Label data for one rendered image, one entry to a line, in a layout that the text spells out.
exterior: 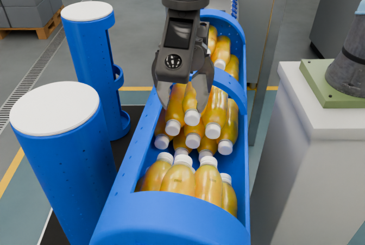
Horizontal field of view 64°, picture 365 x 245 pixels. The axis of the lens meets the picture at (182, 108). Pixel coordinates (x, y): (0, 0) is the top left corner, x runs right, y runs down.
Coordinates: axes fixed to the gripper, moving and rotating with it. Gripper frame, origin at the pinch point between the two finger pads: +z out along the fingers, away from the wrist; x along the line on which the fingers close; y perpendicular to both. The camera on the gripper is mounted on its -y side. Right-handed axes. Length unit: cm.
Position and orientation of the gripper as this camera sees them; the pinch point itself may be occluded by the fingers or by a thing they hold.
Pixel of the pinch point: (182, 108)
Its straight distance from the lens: 53.7
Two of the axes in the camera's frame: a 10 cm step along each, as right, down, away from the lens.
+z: -0.1, 7.8, 6.3
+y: 1.6, -6.2, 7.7
